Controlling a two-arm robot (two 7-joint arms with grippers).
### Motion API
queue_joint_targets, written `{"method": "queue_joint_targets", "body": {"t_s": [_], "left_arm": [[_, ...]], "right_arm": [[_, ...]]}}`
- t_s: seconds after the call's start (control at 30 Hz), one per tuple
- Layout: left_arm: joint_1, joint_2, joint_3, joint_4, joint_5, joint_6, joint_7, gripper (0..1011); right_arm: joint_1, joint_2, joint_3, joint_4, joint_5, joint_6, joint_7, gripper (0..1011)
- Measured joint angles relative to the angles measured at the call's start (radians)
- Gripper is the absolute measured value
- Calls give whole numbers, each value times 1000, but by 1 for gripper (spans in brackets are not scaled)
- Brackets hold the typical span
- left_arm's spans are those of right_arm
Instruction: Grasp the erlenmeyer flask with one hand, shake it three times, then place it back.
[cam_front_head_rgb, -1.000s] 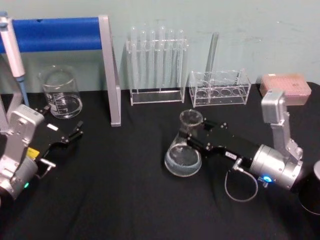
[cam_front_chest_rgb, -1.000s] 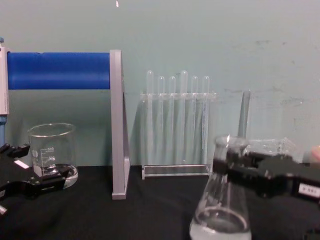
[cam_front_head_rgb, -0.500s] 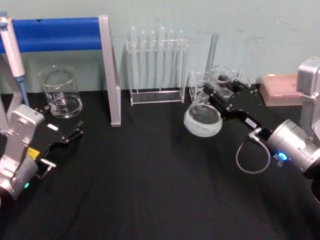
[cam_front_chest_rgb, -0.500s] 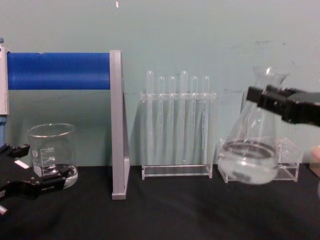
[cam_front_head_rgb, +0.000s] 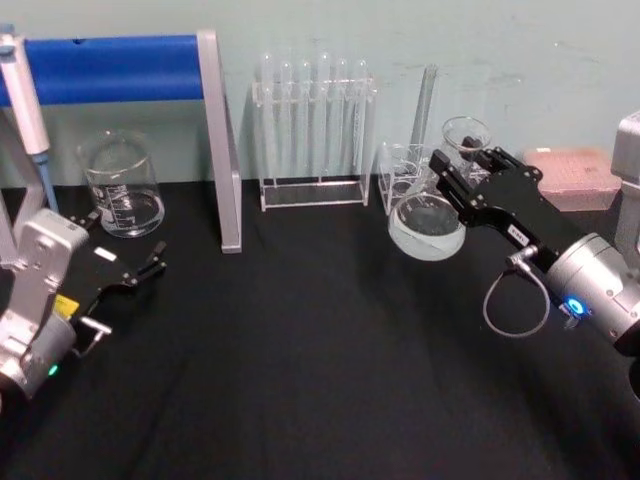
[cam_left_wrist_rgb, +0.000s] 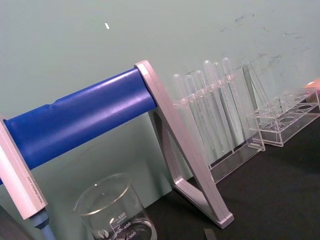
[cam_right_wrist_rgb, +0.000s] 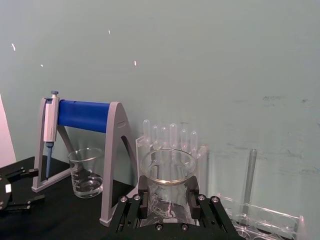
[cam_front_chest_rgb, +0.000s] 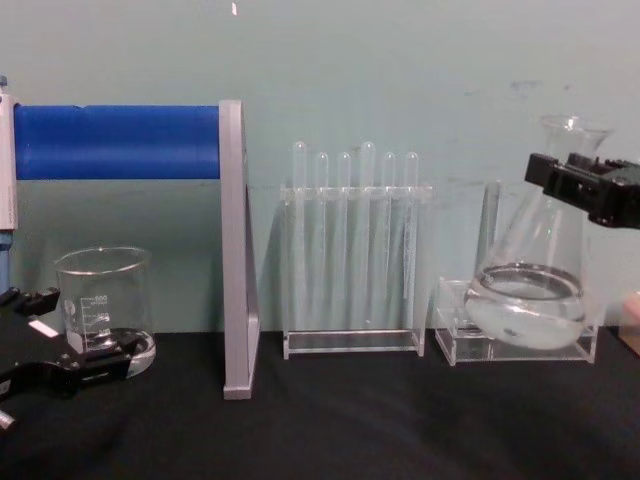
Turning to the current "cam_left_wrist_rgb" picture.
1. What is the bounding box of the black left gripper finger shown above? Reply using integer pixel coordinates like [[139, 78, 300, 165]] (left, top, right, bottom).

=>
[[203, 227, 217, 240]]

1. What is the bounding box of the black table cloth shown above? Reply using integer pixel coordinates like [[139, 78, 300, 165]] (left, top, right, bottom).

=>
[[139, 119, 320, 240]]

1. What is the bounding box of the clear glass beaker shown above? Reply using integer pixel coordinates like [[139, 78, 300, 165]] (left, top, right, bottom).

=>
[[72, 173, 158, 240]]

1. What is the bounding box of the clear acrylic pipette rack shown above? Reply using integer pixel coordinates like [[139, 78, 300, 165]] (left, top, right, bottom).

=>
[[171, 62, 267, 186]]

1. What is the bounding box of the clear acrylic test tube rack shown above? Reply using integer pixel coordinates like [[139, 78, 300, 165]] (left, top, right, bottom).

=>
[[246, 87, 320, 148]]

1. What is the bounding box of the grey pipette stand blue bar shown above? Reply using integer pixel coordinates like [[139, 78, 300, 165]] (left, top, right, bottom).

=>
[[0, 59, 235, 230]]

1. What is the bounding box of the pink orange object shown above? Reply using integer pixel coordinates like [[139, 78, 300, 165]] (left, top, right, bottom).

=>
[[303, 77, 320, 91]]

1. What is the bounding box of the grey pipette with blue shaft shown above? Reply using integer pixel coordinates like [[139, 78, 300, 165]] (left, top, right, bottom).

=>
[[0, 114, 54, 240]]

